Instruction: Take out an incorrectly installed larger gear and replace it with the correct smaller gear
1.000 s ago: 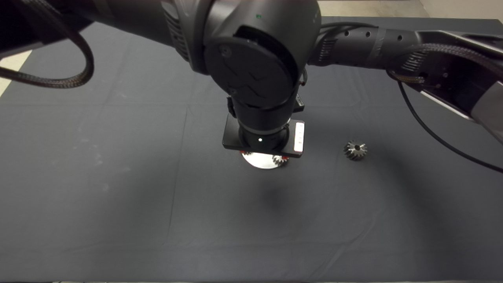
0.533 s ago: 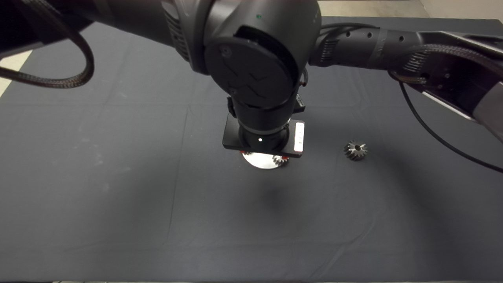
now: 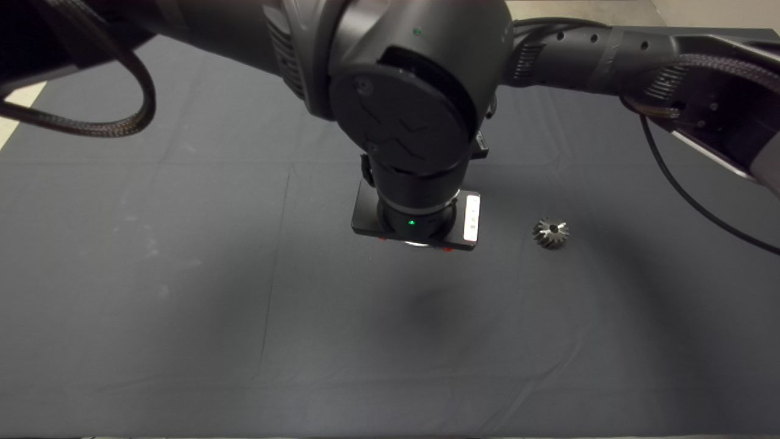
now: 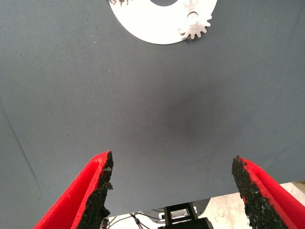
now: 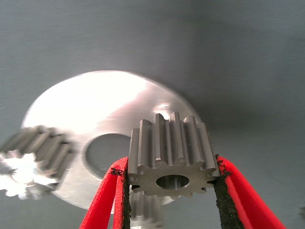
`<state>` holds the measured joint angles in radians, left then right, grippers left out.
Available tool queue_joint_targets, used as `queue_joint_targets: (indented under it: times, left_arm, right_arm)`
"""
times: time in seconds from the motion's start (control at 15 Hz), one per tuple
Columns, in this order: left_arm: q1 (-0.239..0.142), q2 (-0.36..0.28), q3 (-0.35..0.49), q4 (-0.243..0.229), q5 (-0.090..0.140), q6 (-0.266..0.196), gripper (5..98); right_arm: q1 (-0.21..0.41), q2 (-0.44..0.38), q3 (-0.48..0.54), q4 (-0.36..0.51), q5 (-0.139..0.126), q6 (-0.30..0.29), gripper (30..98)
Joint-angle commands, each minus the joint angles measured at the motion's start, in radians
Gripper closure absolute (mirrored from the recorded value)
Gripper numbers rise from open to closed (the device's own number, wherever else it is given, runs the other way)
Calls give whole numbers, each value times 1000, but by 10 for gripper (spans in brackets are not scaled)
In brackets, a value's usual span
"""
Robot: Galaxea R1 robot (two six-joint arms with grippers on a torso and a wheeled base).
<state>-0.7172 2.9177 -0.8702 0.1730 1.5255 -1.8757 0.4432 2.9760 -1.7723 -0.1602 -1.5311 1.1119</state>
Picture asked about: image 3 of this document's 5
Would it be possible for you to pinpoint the braided black right arm hose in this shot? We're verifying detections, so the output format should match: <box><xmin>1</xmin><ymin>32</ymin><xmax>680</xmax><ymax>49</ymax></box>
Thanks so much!
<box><xmin>622</xmin><ymin>54</ymin><xmax>780</xmax><ymax>120</ymax></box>

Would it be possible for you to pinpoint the braided black left arm hose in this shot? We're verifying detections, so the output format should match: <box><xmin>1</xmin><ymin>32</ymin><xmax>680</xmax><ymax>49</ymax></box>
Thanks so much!
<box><xmin>0</xmin><ymin>0</ymin><xmax>156</xmax><ymax>138</ymax></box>

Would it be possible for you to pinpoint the large steel gear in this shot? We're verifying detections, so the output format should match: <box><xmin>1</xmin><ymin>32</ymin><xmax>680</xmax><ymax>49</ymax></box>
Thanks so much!
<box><xmin>532</xmin><ymin>217</ymin><xmax>571</xmax><ymax>250</ymax></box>

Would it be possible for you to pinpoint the braided black arm hose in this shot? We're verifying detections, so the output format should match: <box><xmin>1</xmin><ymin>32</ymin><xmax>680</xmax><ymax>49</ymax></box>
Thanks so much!
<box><xmin>0</xmin><ymin>0</ymin><xmax>156</xmax><ymax>138</ymax></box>
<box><xmin>622</xmin><ymin>54</ymin><xmax>780</xmax><ymax>120</ymax></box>

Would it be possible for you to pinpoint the dark table cloth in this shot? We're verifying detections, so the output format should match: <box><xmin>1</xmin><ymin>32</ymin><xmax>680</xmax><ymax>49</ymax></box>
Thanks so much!
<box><xmin>0</xmin><ymin>24</ymin><xmax>780</xmax><ymax>438</ymax></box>

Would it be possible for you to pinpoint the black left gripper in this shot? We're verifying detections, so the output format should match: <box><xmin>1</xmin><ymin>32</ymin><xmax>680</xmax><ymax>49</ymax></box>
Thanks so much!
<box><xmin>351</xmin><ymin>179</ymin><xmax>482</xmax><ymax>252</ymax></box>

